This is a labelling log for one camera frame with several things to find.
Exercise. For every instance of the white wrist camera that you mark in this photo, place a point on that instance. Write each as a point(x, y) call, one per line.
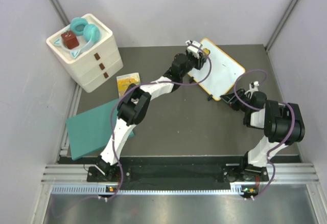
point(194, 48)
point(253, 87)

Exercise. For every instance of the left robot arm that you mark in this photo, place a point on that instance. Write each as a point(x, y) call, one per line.
point(133, 106)

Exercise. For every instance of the yellow-framed whiteboard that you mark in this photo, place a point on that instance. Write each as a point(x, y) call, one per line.
point(219, 75)

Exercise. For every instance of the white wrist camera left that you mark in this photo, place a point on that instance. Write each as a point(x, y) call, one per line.
point(194, 48)

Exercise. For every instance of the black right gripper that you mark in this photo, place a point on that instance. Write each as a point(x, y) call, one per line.
point(232, 99)

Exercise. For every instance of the brown cube toy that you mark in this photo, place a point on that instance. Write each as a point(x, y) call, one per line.
point(69, 39)

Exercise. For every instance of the teal headphones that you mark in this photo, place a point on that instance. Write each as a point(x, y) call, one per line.
point(87, 34)

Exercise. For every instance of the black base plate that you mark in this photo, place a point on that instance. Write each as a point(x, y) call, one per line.
point(176, 173)

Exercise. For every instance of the paperback book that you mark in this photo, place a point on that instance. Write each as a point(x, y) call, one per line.
point(124, 81)

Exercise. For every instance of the yellow bone-shaped whiteboard eraser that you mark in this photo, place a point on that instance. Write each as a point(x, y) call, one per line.
point(206, 51)

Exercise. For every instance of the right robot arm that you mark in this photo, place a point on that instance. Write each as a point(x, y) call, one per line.
point(282, 125)

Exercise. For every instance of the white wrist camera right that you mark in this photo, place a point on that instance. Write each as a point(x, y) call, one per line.
point(253, 87)

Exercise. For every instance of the white drawer unit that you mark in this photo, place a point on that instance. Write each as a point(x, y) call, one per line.
point(95, 66)

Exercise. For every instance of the aluminium rail frame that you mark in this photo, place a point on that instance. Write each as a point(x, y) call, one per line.
point(286, 190)

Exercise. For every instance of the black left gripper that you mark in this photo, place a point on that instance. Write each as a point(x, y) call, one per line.
point(200, 61)

